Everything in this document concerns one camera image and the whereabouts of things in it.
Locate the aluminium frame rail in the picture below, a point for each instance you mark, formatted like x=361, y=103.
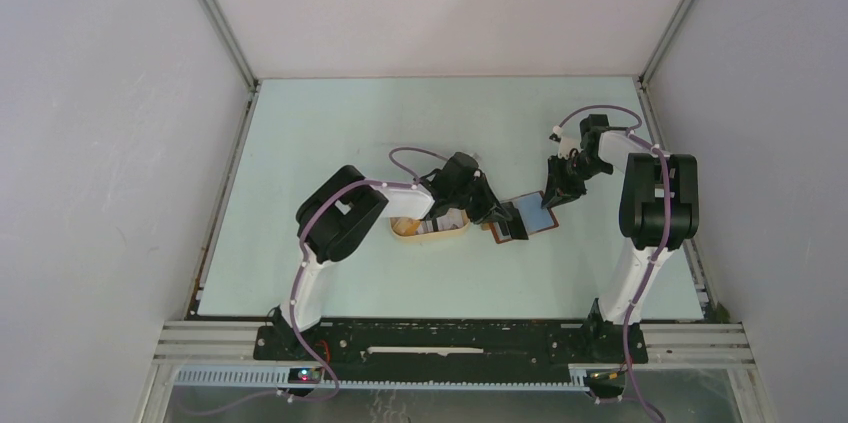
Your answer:
x=221, y=353

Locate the stack of white cards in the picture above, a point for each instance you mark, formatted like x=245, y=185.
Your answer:
x=453, y=219

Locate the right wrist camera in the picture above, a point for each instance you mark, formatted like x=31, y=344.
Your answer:
x=565, y=144

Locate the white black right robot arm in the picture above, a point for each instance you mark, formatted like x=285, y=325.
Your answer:
x=658, y=212

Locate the beige plastic card tray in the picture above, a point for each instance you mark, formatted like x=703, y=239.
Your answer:
x=424, y=238

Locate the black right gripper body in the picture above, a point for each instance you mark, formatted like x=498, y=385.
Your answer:
x=570, y=173

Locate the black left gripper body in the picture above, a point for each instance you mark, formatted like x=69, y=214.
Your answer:
x=474, y=198

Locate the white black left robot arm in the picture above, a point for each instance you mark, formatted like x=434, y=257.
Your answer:
x=334, y=221

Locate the brown leather card holder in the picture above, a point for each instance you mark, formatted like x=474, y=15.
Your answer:
x=529, y=218

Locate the orange VIP card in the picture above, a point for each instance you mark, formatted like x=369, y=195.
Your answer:
x=405, y=227

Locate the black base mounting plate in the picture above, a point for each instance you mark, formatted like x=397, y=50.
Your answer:
x=447, y=351

